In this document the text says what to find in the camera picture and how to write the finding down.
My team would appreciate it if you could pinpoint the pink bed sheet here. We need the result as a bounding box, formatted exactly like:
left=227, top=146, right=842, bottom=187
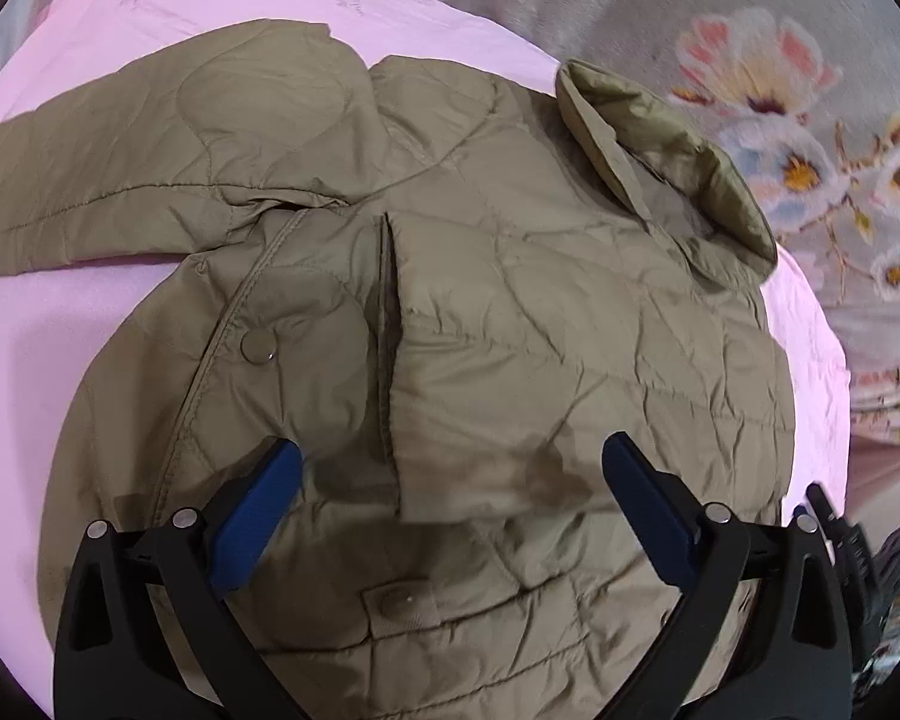
left=0, top=0, right=848, bottom=710

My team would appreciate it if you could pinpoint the grey floral blanket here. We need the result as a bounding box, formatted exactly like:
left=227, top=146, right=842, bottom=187
left=442, top=0, right=900, bottom=444

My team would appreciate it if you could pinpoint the olive quilted jacket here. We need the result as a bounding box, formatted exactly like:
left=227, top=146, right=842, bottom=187
left=0, top=21, right=795, bottom=718

